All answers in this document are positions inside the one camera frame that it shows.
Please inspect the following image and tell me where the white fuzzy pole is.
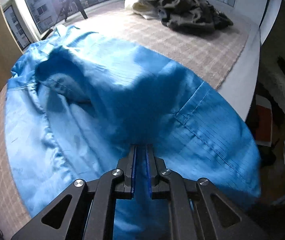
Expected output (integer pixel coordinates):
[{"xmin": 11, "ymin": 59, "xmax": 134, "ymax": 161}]
[{"xmin": 260, "ymin": 67, "xmax": 285, "ymax": 135}]

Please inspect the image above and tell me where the white window frame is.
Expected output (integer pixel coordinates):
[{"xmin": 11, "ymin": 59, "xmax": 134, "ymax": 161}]
[{"xmin": 0, "ymin": 0, "xmax": 239, "ymax": 52}]

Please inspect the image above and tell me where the blue striped garment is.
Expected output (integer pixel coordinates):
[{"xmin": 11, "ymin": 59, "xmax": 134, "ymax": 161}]
[{"xmin": 4, "ymin": 24, "xmax": 262, "ymax": 240}]

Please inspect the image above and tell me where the checked woven rug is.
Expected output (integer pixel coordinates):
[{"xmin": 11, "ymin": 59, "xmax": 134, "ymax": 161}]
[{"xmin": 0, "ymin": 0, "xmax": 254, "ymax": 233}]

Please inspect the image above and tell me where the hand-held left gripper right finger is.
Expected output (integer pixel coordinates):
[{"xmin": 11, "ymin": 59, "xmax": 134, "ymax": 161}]
[{"xmin": 145, "ymin": 144, "xmax": 273, "ymax": 240}]

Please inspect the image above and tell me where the pile of dark grey clothes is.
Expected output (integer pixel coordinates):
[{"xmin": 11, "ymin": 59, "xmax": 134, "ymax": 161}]
[{"xmin": 132, "ymin": 0, "xmax": 234, "ymax": 34}]

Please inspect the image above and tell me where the black light tripod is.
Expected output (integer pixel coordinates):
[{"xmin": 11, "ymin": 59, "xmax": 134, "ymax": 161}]
[{"xmin": 57, "ymin": 0, "xmax": 88, "ymax": 22}]

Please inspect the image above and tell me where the white plastic bag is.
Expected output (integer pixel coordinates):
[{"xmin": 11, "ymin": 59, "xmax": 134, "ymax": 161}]
[{"xmin": 124, "ymin": 0, "xmax": 161, "ymax": 20}]

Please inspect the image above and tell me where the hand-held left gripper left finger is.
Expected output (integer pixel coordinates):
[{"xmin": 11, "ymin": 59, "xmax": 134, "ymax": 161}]
[{"xmin": 11, "ymin": 144, "xmax": 138, "ymax": 240}]

